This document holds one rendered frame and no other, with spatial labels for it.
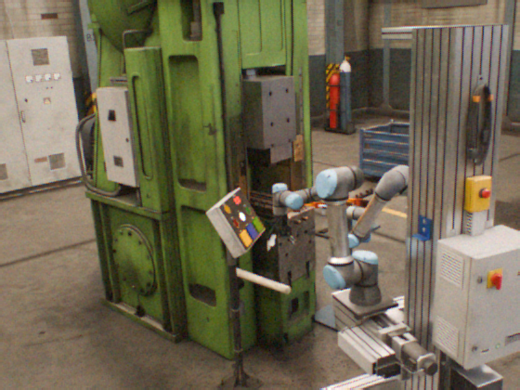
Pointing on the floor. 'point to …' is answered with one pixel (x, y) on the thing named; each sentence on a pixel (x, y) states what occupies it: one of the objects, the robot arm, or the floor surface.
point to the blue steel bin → (383, 148)
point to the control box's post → (235, 314)
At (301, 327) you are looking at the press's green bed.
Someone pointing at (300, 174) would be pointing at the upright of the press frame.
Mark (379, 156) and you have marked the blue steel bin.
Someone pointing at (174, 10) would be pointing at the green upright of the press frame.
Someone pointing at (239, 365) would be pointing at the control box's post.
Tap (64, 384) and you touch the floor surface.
